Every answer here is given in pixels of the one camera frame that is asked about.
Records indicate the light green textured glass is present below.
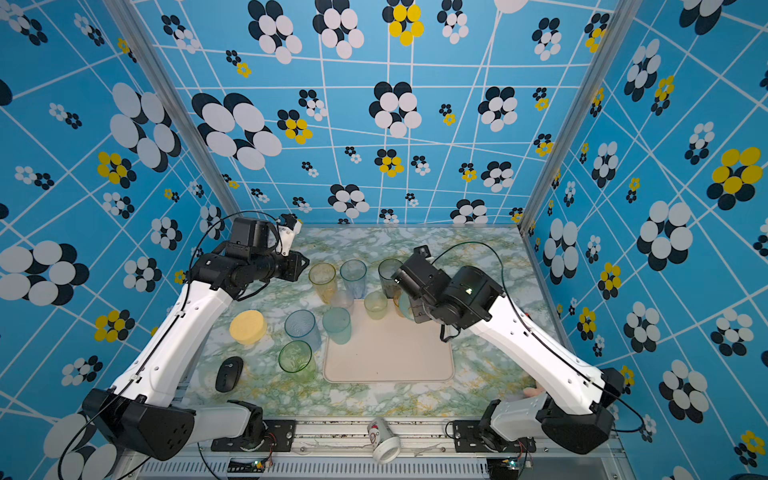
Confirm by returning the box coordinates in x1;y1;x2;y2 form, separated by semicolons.
364;290;389;320

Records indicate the tall yellow glass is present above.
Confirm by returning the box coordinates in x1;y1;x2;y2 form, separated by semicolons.
309;262;338;304

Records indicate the clear textured glass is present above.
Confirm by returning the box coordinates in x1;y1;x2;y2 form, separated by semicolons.
331;289;354;311

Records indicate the teal textured glass front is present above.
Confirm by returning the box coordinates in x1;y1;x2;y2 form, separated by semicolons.
322;307;352;345

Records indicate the light blue short glass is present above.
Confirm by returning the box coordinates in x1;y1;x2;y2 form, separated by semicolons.
284;310;322;352

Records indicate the green clear glass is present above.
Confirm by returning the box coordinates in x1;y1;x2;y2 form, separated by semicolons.
278;340;317;383

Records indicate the short amber glass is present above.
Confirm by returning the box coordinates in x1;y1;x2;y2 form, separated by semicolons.
393;295;404;318

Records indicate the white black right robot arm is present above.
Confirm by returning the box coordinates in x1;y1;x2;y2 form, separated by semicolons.
393;246;624;454

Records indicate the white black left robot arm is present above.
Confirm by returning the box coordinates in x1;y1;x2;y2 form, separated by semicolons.
82;214;309;461

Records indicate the pink rectangular tray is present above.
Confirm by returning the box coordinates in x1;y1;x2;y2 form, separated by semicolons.
323;300;455;384

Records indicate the tall grey glass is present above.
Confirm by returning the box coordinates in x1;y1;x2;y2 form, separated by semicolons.
378;258;402;299

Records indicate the tall blue glass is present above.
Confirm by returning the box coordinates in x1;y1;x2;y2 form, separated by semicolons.
340;259;368;299

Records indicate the yellow round sponge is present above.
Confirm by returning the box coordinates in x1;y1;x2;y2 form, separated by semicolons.
229;310;267;346

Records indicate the black computer mouse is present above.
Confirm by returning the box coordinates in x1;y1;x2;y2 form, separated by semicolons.
215;356;244;393

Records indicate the pink plush doll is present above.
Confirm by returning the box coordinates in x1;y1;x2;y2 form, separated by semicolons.
522;387;545;398

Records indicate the green circuit board right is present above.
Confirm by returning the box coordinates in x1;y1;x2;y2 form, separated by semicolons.
486;458;524;479

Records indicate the green circuit board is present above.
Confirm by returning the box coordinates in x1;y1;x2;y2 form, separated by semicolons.
486;458;524;479
227;459;266;474

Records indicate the green circuit board left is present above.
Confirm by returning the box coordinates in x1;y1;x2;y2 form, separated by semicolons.
227;459;266;474

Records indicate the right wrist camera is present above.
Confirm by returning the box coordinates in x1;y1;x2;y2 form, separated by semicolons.
413;245;432;258

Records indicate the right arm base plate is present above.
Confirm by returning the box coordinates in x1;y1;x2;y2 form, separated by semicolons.
450;420;537;455

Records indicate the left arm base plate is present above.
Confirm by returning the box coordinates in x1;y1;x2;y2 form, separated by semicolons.
211;420;297;453

